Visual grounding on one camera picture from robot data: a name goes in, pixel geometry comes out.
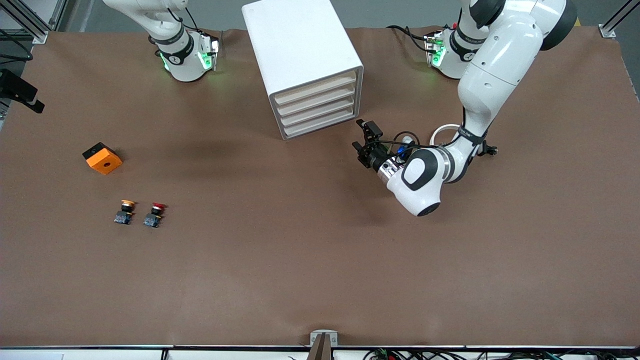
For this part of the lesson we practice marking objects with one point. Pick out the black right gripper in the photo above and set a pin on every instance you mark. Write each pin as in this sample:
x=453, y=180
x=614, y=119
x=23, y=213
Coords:
x=17, y=85

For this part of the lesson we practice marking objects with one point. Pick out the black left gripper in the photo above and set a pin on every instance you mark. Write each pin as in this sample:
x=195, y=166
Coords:
x=374, y=155

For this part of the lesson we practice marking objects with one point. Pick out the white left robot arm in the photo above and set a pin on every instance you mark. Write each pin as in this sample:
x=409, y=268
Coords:
x=480, y=95

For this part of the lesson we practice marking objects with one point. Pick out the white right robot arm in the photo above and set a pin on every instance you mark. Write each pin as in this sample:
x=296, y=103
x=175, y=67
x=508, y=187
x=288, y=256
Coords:
x=185, y=70

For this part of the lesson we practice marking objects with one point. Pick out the orange and black button box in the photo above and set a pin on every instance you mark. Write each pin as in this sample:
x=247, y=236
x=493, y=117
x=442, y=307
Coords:
x=105, y=162

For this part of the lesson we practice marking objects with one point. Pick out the yellow push button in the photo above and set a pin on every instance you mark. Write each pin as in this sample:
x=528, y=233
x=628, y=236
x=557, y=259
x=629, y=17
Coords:
x=124, y=216

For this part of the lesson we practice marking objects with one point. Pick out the red push button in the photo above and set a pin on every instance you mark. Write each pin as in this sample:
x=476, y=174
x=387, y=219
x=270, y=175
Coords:
x=151, y=220

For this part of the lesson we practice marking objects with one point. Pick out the small black clip part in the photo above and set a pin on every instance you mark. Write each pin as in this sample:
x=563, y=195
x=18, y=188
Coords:
x=492, y=150

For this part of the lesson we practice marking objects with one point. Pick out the aluminium frame post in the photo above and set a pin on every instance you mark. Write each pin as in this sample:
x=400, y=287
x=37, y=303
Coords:
x=40, y=36
x=607, y=31

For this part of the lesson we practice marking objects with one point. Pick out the grey metal edge bracket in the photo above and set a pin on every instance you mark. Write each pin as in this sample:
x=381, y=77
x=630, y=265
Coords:
x=314, y=335

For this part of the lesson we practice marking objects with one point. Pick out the brown wedge post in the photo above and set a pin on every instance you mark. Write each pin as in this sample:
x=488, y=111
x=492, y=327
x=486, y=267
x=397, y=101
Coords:
x=322, y=350

